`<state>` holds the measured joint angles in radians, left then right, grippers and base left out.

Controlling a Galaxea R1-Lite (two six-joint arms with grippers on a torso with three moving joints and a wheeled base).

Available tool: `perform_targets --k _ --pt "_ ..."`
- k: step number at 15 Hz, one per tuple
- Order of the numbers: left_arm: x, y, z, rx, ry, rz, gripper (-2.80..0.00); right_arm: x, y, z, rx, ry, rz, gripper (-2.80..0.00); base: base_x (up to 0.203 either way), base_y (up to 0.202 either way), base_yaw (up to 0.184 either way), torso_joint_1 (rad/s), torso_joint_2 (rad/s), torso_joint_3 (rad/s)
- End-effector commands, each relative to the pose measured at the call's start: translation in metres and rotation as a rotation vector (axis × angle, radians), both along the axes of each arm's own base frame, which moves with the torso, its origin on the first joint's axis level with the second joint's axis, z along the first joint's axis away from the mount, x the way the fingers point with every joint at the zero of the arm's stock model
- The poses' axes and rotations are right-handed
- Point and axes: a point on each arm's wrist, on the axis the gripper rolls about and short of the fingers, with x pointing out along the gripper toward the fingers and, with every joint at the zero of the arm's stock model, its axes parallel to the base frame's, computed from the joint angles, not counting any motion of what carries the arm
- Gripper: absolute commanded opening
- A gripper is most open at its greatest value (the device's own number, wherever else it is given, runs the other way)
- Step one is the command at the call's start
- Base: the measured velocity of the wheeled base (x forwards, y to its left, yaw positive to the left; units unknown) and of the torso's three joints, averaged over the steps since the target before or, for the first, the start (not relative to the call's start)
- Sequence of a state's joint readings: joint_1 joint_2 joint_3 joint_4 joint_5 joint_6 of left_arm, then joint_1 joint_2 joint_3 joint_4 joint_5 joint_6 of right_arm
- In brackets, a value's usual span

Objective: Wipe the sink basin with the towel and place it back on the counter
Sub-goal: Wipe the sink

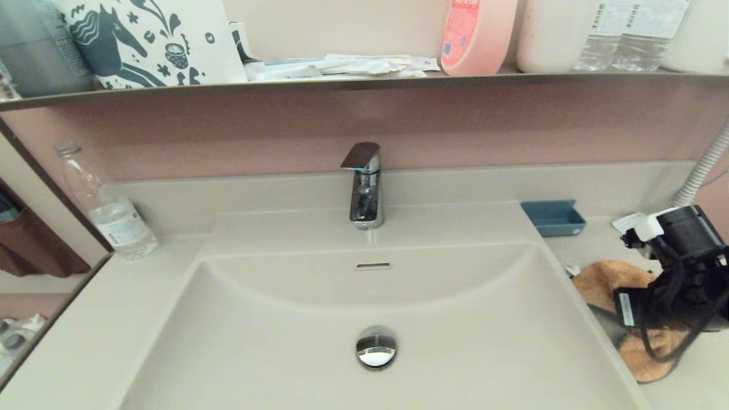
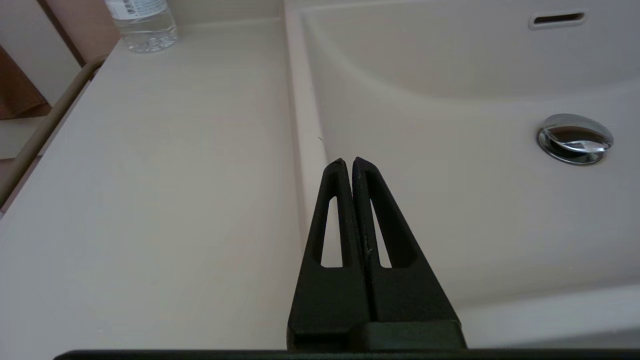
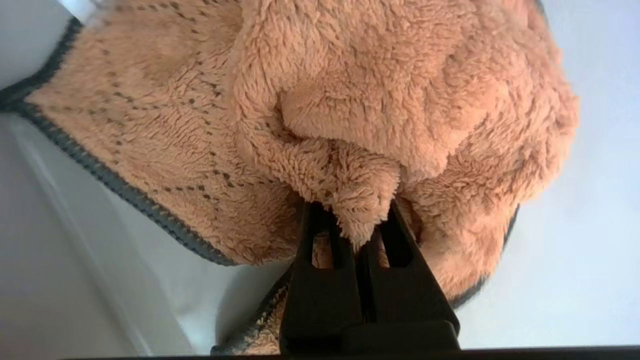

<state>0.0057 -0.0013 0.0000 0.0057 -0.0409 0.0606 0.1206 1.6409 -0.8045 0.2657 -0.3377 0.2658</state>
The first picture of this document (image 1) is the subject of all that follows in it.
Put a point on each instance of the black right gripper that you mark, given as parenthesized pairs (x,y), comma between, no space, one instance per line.
(678,296)

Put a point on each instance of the orange microfibre cloth grey trim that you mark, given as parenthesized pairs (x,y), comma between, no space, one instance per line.
(603,282)

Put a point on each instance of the chrome single-lever faucet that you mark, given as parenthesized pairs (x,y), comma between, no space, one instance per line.
(365,199)

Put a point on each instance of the white ceramic sink basin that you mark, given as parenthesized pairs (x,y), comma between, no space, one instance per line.
(256,353)

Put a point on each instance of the white packet with blue print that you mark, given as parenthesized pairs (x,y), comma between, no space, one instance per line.
(626,223)

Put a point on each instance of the blue plastic soap dish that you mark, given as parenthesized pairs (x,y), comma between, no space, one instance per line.
(553,220)

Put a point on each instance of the white ribbed container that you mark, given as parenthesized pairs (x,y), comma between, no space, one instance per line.
(700,34)

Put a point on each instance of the cream plastic jar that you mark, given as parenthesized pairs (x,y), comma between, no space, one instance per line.
(551,34)

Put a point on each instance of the chrome drain stopper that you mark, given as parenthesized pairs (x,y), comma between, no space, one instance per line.
(376,347)

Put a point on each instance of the chrome overflow slot cover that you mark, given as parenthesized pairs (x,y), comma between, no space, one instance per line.
(373,266)

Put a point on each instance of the pink plastic bottle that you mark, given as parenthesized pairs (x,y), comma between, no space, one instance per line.
(475,34)

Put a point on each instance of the pile of white paper packets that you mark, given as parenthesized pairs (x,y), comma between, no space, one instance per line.
(342,66)

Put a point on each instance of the clear plastic water bottle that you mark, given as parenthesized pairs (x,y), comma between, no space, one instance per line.
(114,222)

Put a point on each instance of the white bag with horse print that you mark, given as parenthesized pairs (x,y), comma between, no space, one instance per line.
(171,34)

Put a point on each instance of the brown wall shelf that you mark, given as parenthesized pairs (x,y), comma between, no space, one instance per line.
(342,86)

